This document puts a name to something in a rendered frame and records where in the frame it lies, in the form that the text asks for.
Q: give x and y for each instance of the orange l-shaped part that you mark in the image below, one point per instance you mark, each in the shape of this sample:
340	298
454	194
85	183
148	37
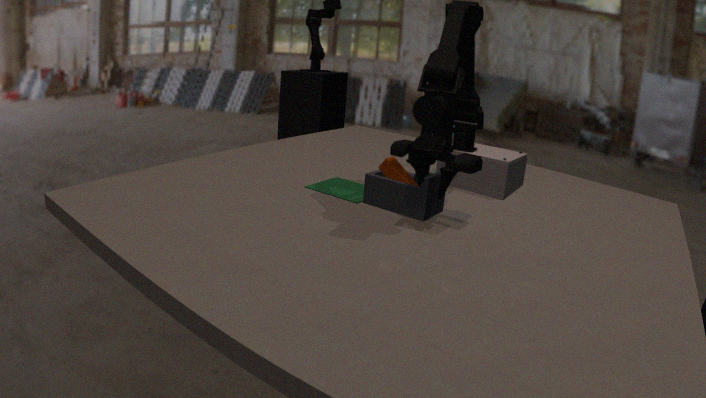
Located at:
392	169

